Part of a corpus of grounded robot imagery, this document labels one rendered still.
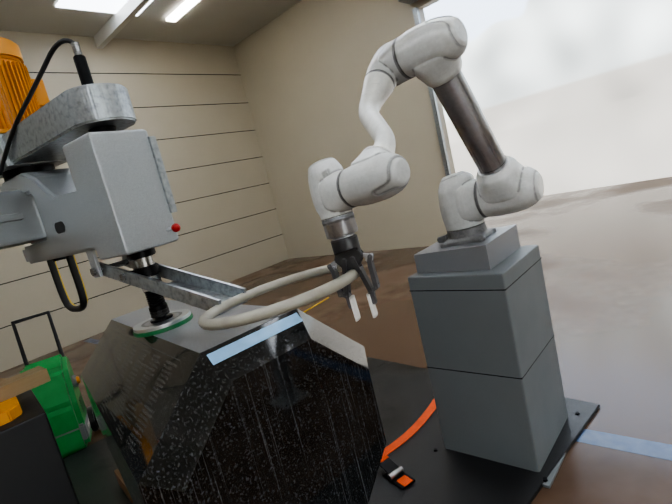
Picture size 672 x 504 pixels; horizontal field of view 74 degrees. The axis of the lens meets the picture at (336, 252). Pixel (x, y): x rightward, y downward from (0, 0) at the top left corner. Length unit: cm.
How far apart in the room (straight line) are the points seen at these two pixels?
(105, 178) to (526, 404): 167
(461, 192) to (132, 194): 119
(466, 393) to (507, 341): 32
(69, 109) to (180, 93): 635
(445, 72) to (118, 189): 113
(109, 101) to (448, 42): 110
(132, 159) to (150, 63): 631
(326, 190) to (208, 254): 660
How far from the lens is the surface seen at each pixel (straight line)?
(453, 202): 180
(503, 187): 168
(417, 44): 147
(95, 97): 174
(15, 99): 239
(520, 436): 195
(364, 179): 106
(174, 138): 776
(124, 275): 182
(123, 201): 169
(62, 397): 335
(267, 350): 138
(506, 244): 188
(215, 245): 777
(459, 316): 179
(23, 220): 223
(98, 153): 169
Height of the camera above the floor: 125
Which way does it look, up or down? 9 degrees down
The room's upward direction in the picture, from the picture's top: 14 degrees counter-clockwise
